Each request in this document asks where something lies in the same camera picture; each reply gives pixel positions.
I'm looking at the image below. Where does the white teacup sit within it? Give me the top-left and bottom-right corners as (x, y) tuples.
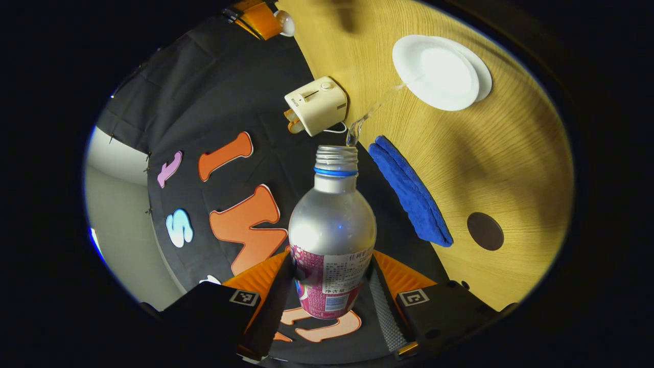
(392, 35), (481, 112)

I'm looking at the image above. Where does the black backdrop cloth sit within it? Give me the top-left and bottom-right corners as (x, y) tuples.
(96, 15), (450, 364)

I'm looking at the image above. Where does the white toaster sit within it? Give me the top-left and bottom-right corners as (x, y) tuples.
(284, 76), (348, 137)

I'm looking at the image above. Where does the blue towel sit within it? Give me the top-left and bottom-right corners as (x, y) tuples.
(368, 135), (454, 248)

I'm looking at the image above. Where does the silver water bottle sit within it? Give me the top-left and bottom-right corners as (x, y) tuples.
(288, 145), (378, 320)

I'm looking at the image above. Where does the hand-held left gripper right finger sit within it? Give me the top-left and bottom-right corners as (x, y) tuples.
(365, 250), (504, 359)

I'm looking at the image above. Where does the clear water stream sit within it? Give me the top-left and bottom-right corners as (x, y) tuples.
(346, 77), (409, 148)

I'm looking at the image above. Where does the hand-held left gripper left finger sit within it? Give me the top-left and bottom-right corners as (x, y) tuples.
(153, 249), (295, 362)

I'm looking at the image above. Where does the dark round coaster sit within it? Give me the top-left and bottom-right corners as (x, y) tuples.
(466, 212), (505, 251)

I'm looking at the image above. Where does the white saucer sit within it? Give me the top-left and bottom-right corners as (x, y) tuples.
(429, 36), (493, 103)

